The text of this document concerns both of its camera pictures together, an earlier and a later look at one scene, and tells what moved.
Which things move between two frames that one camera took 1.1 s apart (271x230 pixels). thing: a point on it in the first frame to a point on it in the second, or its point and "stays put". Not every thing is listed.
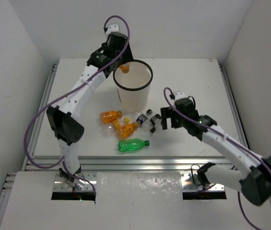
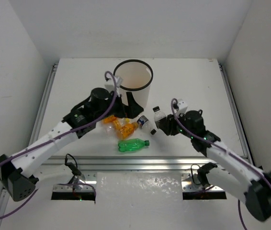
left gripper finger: x=127 y=56 to x=135 y=109
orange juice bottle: x=108 y=117 stays put
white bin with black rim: x=133 y=86 stays put
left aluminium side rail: x=50 y=86 stays put
